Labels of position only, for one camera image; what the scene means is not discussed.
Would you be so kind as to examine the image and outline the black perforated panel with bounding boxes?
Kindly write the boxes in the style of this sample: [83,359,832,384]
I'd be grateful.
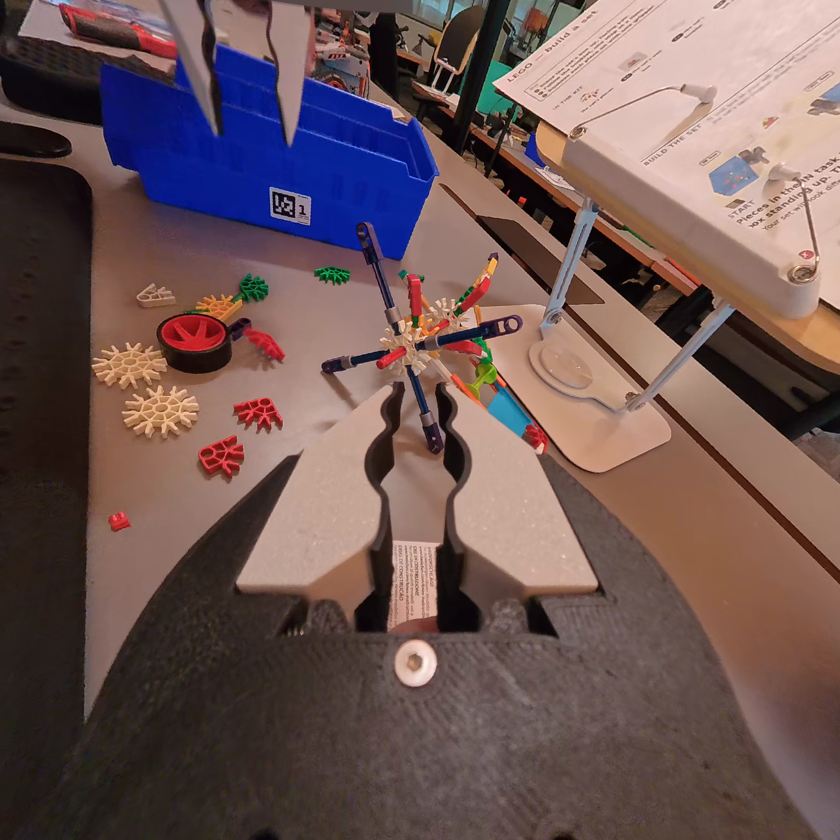
[0,157,93,840]

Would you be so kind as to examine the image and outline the white instruction sign board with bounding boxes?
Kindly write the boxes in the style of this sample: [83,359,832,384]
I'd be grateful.
[492,0,840,320]

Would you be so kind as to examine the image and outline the black armrest pad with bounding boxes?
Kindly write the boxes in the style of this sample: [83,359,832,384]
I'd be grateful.
[0,121,73,160]

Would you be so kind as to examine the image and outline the orange grey toy robot vehicle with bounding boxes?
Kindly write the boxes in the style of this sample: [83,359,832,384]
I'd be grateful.
[314,26,370,96]

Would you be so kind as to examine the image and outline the instruction booklet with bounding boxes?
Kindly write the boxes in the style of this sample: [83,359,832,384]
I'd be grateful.
[390,540,442,632]

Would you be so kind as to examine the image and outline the red black box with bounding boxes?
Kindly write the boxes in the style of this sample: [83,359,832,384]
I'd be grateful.
[59,3,178,60]

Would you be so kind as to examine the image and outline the blue plastic bin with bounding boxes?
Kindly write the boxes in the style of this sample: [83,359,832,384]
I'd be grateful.
[100,42,439,261]

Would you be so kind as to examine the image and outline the white snowflake connector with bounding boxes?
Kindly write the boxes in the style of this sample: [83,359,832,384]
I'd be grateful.
[92,343,168,390]
[122,386,200,439]

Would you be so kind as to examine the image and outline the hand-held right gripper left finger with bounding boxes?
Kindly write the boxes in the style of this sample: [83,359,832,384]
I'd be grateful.
[235,382,406,634]

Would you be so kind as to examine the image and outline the black support post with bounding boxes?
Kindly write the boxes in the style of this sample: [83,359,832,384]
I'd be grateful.
[453,0,513,153]

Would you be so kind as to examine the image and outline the clear suction dome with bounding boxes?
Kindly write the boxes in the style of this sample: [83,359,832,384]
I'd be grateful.
[539,346,593,389]

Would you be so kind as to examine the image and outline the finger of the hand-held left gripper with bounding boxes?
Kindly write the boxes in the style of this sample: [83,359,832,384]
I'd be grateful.
[159,0,225,139]
[266,0,314,148]

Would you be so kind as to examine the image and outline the white mount bracket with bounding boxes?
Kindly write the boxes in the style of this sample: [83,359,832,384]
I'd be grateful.
[528,322,643,416]

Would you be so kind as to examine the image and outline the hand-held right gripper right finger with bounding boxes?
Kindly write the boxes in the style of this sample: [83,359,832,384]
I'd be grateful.
[434,384,599,634]

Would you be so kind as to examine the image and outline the blue rod cross assembly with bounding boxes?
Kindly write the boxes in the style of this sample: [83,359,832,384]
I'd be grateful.
[322,222,524,455]

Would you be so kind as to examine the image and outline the colourful toy construction model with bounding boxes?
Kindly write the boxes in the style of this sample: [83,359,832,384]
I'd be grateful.
[377,252,550,455]

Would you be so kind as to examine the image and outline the black wheel red hub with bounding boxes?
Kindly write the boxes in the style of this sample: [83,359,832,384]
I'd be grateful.
[156,314,234,375]

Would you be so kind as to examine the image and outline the dark rectangular plate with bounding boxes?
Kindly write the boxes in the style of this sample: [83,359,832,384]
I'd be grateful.
[478,215,605,307]

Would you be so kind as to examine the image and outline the red connector with green clip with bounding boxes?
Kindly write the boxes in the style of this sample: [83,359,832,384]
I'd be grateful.
[198,435,245,478]

